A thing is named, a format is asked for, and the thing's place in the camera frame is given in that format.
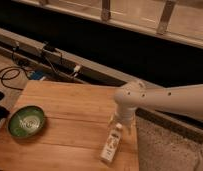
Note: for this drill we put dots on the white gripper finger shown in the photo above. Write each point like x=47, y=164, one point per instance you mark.
x=129, y=128
x=111, y=121

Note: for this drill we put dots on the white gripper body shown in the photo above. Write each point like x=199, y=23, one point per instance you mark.
x=124, y=115

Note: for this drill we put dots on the white plastic bottle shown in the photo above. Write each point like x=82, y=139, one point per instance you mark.
x=111, y=144

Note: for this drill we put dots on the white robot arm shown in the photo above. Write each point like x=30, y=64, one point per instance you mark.
x=182, y=100

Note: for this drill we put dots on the green ceramic bowl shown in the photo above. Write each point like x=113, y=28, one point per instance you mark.
x=26, y=122

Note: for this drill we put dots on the wooden cutting board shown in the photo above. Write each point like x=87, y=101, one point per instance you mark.
x=76, y=129

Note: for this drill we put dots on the blue small object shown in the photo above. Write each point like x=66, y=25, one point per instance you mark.
x=37, y=75

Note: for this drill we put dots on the grey metal rail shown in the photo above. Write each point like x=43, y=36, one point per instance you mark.
x=57, y=62

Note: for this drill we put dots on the black clamp on rail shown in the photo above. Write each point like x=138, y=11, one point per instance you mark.
x=49, y=48

